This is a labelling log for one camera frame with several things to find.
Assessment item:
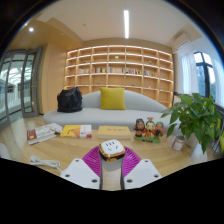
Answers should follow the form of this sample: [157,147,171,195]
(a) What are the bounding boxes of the long ceiling light strip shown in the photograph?
[123,9,130,40]

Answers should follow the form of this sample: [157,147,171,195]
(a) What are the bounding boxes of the yellow and white book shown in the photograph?
[60,124,93,139]

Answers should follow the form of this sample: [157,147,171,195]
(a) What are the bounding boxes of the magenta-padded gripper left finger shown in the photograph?
[60,145,103,191]

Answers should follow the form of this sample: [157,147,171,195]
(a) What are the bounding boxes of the wooden shelf unit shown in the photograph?
[64,44,175,108]

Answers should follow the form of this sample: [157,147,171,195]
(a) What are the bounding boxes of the small white jar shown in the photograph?
[171,134,186,152]

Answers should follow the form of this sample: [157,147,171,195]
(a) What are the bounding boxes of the dark-framed window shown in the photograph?
[193,50,224,108]

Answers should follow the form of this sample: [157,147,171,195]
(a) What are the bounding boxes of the white coiled cable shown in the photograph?
[29,155,63,171]

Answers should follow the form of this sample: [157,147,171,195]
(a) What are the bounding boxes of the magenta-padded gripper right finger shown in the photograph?
[120,146,163,191]

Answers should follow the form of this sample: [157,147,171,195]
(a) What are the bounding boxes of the light grey sofa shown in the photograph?
[43,89,178,130]

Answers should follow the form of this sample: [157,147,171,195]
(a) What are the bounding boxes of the black bag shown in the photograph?
[56,86,84,113]

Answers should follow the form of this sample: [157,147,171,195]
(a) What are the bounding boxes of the yellow-green chair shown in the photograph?
[218,126,224,155]

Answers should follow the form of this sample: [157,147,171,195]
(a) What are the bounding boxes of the green leafy plant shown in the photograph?
[160,93,224,154]

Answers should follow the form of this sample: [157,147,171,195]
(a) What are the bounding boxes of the yellow cushion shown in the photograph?
[99,87,127,111]

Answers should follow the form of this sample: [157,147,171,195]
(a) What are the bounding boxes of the white air conditioner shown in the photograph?
[173,32,192,49]

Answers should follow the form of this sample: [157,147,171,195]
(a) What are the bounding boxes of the white sheer curtain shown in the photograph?
[180,53,200,96]

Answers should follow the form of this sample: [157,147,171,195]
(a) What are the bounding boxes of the white plant pot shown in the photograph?
[184,133,200,149]

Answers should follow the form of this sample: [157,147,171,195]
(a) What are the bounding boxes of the colourful figurine set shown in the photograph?
[132,117,167,144]

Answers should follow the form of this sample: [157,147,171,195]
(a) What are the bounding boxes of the grey glass door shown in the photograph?
[0,48,43,131]

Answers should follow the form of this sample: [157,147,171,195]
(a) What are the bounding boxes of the white charger with gold band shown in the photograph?
[98,139,127,163]

